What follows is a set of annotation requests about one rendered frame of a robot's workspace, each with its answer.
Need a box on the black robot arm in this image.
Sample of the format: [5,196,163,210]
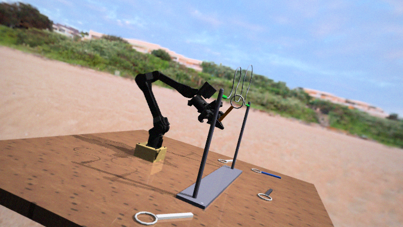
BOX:
[134,71,217,149]

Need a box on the orange handle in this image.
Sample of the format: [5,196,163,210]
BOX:
[218,95,244,122]

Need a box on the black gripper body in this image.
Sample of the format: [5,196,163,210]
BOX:
[197,101,224,122]

